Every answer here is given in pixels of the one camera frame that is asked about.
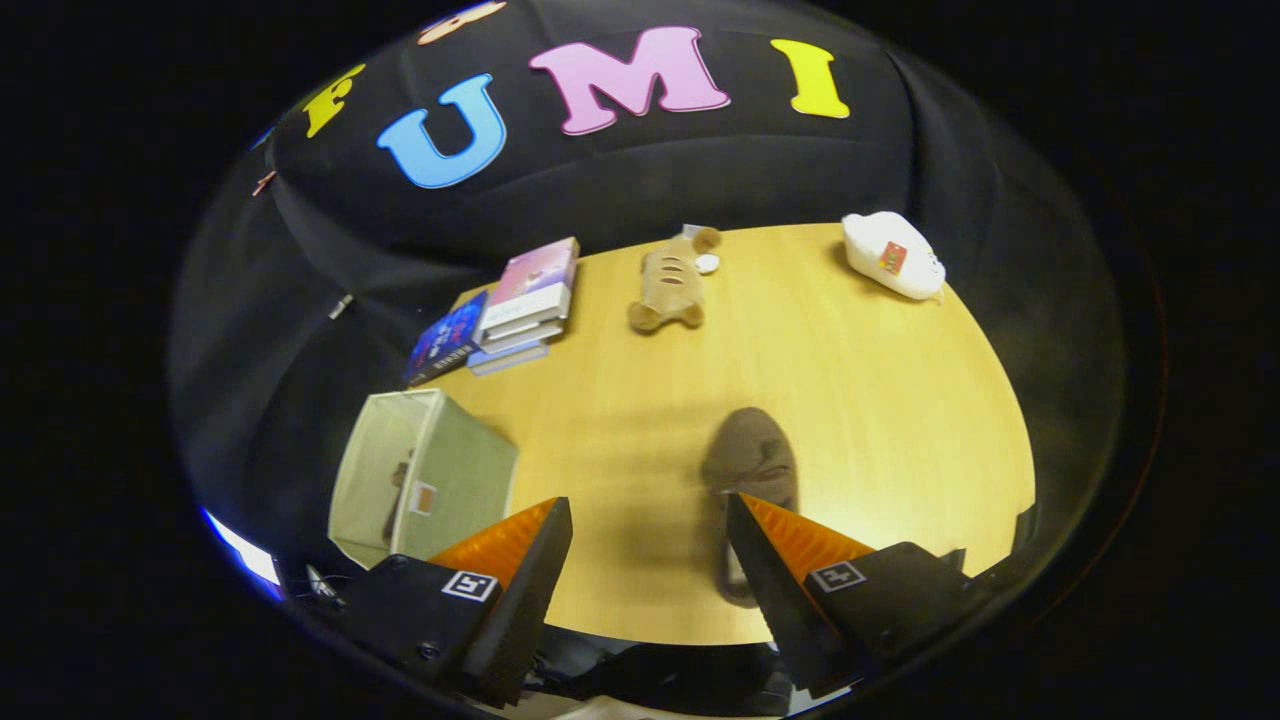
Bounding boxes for brown plush toy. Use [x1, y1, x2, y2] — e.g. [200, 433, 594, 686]
[627, 226, 723, 334]

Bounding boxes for white paperback book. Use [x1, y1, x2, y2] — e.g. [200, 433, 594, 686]
[480, 310, 569, 353]

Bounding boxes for brown fuzzy shoe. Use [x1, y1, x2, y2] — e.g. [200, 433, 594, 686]
[698, 406, 801, 609]
[380, 448, 416, 549]

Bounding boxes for pink cover book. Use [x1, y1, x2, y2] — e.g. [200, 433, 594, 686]
[478, 236, 581, 331]

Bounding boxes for green fabric storage box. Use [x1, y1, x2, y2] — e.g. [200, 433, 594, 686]
[328, 388, 521, 571]

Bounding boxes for computer monitor screen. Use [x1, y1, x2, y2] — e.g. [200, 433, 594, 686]
[200, 505, 286, 601]

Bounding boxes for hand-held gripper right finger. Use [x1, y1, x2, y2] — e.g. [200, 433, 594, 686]
[725, 490, 991, 701]

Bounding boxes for pale blue cover book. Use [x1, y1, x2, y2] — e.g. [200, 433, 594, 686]
[466, 338, 551, 377]

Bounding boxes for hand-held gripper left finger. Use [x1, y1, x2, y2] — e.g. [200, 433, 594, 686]
[335, 495, 575, 709]

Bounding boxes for dark blue book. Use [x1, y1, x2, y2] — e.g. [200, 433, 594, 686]
[402, 290, 491, 389]

